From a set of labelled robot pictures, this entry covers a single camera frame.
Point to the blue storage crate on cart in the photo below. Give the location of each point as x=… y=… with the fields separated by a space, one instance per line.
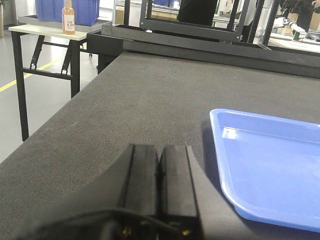
x=85 y=12

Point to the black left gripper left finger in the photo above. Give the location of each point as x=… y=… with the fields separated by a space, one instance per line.
x=140 y=190

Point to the white humanoid robot hand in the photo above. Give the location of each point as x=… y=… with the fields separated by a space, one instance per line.
x=299 y=33

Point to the orange drink bottle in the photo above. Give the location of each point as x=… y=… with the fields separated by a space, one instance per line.
x=68 y=18

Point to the black metal rack frame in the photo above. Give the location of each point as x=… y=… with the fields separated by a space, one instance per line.
x=200 y=43

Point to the person in black clothes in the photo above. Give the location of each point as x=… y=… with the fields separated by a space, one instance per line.
x=199 y=12

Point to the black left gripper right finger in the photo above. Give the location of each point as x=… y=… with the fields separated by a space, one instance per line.
x=177 y=197

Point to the blue plastic tray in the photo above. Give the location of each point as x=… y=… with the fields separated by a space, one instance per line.
x=269 y=167

